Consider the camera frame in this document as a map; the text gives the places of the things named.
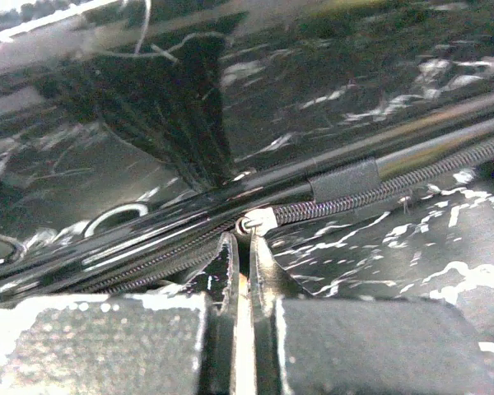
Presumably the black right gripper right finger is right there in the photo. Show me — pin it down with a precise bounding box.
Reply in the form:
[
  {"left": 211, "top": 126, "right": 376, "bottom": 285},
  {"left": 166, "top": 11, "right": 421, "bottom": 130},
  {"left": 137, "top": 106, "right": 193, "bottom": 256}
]
[{"left": 249, "top": 236, "right": 494, "bottom": 394}]

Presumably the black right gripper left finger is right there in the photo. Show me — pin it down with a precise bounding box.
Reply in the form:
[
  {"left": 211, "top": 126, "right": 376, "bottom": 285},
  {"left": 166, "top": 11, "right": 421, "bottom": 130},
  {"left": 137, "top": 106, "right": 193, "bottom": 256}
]
[{"left": 0, "top": 233, "right": 239, "bottom": 394}]

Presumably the metal zipper pull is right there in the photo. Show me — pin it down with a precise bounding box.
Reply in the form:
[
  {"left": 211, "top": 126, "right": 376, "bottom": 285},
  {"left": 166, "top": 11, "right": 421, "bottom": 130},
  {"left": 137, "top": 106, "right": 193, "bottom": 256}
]
[{"left": 235, "top": 207, "right": 278, "bottom": 237}]

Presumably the black white space suitcase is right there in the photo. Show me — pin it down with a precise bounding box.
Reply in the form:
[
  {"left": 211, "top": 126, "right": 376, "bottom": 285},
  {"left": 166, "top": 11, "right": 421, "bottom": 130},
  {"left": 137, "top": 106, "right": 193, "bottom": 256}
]
[{"left": 0, "top": 0, "right": 494, "bottom": 297}]

